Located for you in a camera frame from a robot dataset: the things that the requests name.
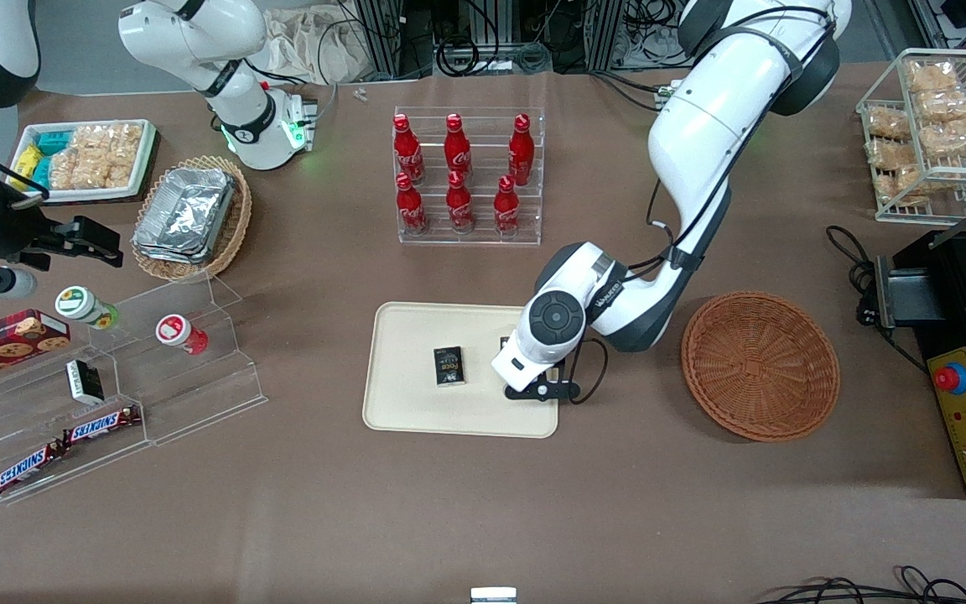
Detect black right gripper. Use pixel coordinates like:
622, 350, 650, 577
0, 186, 125, 271

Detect aluminium foil tray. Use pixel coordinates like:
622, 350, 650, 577
132, 237, 214, 266
134, 167, 234, 254

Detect white rectangular snack tray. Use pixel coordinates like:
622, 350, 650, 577
9, 119, 157, 204

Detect beige plastic tray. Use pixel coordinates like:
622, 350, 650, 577
362, 302, 561, 439

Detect oval light wicker basket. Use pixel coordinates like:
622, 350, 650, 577
131, 155, 253, 283

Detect round brown wicker basket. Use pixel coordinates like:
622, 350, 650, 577
679, 290, 841, 443

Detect green lid cup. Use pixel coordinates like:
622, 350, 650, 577
55, 285, 121, 330

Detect rice cracker bag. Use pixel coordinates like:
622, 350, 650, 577
100, 122, 145, 189
49, 126, 105, 191

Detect yellow snack packet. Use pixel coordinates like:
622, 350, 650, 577
11, 143, 44, 190

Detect small black card box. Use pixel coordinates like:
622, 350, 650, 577
434, 346, 467, 388

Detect red lid cup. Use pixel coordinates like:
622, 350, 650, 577
155, 313, 210, 356

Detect red cookie box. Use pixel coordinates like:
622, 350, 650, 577
0, 309, 71, 390

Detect black and white small box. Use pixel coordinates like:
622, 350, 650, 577
65, 359, 106, 405

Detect clear acrylic bottle rack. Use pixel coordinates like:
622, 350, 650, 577
393, 107, 547, 247

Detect snickers chocolate bar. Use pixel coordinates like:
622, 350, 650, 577
61, 405, 143, 446
0, 440, 67, 497

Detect red cola bottle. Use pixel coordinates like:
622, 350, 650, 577
445, 170, 476, 234
444, 113, 474, 185
493, 174, 522, 237
395, 172, 430, 236
392, 113, 426, 186
507, 113, 536, 187

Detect clear acrylic stepped shelf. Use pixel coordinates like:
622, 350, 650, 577
0, 273, 269, 507

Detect beige cloth bag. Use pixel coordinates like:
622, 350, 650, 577
261, 5, 368, 86

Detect wrapped fried snack pack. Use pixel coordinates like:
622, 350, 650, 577
866, 138, 922, 170
906, 60, 959, 93
922, 116, 966, 159
873, 166, 928, 207
864, 106, 913, 140
915, 88, 966, 122

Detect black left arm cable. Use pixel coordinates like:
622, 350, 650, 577
563, 4, 838, 406

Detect black left base cables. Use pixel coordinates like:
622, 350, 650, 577
590, 70, 678, 116

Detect black machine power cable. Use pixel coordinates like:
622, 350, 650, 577
824, 223, 930, 376

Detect black coiled cable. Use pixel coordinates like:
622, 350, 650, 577
436, 32, 502, 78

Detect aluminium profile frame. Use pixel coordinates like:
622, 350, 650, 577
585, 0, 628, 73
351, 0, 435, 82

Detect black floor cable bundle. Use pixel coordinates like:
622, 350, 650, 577
756, 565, 966, 604

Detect white wire basket rack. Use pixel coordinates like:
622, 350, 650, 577
856, 49, 966, 224

